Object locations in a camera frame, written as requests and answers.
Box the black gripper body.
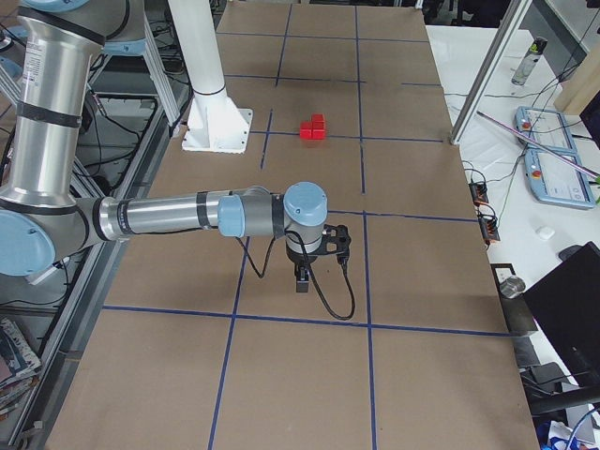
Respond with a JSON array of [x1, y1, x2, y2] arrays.
[[285, 224, 352, 272]]

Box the white support column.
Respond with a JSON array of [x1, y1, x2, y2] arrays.
[[169, 0, 253, 154]]

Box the metal cup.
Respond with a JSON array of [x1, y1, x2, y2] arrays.
[[499, 275, 526, 299]]

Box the near teach pendant tablet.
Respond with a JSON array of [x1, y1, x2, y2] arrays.
[[524, 147, 595, 209]]

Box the teach pendant tablet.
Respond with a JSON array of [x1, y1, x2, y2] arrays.
[[524, 147, 595, 209], [515, 106, 576, 151]]

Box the black monitor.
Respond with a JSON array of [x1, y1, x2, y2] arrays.
[[524, 242, 599, 386]]

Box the far teach pendant tablet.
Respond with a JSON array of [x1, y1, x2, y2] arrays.
[[515, 106, 576, 151]]

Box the clear water bottle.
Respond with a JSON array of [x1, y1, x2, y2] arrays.
[[511, 37, 548, 85]]

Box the stacked magazines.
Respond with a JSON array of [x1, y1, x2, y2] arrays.
[[1, 317, 41, 420]]

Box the aluminium side frame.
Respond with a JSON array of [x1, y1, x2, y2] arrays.
[[0, 18, 193, 450]]

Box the aluminium frame post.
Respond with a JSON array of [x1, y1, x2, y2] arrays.
[[450, 0, 533, 145]]

